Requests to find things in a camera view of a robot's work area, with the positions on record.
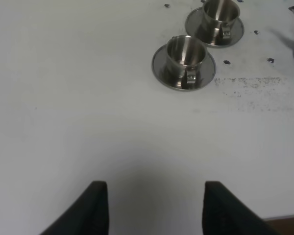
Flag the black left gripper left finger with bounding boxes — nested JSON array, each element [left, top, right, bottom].
[[42, 181, 110, 235]]

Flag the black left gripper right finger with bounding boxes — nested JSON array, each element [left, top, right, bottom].
[[202, 181, 278, 235]]

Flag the near stainless steel teacup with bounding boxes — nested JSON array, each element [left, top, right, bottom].
[[165, 35, 208, 85]]

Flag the stainless steel teacup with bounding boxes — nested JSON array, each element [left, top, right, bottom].
[[201, 0, 240, 41], [165, 35, 208, 85]]

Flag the far stainless steel teacup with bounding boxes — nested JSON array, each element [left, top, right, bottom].
[[201, 0, 240, 41]]

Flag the far stainless steel saucer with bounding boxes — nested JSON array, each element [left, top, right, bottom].
[[185, 7, 245, 48]]

